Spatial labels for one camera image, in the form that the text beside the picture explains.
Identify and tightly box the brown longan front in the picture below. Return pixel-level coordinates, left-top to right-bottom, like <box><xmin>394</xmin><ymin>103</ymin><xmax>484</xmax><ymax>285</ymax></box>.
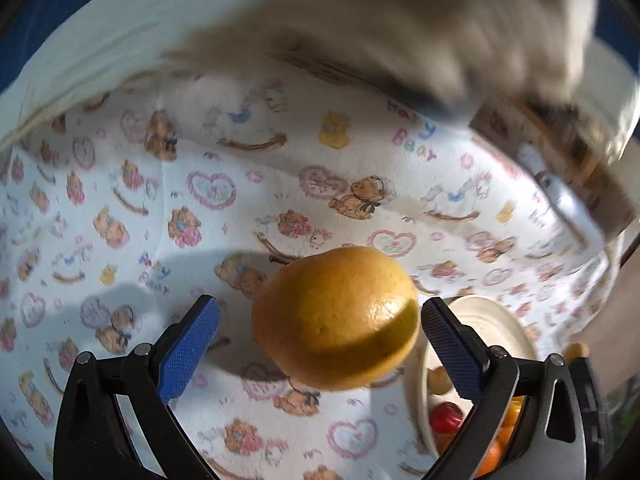
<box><xmin>427</xmin><ymin>366</ymin><xmax>452</xmax><ymax>396</ymax></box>

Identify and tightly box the red cherry tomato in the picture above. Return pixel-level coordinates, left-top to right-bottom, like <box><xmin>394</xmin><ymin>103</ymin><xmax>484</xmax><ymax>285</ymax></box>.
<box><xmin>428</xmin><ymin>402</ymin><xmax>464</xmax><ymax>434</ymax></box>

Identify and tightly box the large yellow grapefruit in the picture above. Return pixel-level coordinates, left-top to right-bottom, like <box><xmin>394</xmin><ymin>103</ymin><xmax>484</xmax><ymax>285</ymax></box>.
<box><xmin>252</xmin><ymin>246</ymin><xmax>420</xmax><ymax>391</ymax></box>

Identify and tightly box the small yellow orange tomato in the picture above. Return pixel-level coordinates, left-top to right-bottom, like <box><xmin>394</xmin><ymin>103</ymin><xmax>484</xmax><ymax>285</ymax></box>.
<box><xmin>563</xmin><ymin>342</ymin><xmax>590</xmax><ymax>363</ymax></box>

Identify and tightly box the orange mandarin with stem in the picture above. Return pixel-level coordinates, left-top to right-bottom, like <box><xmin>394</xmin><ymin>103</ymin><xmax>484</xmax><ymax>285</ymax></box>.
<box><xmin>475</xmin><ymin>440</ymin><xmax>503</xmax><ymax>479</ymax></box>

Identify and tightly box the cream round plate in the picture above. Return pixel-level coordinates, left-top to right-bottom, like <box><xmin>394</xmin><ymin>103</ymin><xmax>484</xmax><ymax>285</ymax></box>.
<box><xmin>418</xmin><ymin>295</ymin><xmax>538</xmax><ymax>457</ymax></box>

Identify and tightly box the wooden headboard panel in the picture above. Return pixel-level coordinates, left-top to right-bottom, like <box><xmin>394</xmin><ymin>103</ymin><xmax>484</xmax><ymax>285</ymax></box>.
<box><xmin>576</xmin><ymin>238</ymin><xmax>640</xmax><ymax>393</ymax></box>

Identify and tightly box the baby bear printed sheet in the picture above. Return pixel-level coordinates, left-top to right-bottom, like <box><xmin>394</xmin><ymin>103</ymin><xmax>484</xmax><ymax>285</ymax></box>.
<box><xmin>1</xmin><ymin>70</ymin><xmax>620</xmax><ymax>479</ymax></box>

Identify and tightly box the white remote control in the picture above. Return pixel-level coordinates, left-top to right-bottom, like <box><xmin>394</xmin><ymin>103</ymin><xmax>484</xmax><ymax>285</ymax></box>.
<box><xmin>515</xmin><ymin>143</ymin><xmax>605</xmax><ymax>252</ymax></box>

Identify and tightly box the striped Paris blanket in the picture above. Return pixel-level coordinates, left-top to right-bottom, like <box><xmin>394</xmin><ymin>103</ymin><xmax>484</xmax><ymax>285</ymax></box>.
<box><xmin>1</xmin><ymin>0</ymin><xmax>639</xmax><ymax>159</ymax></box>

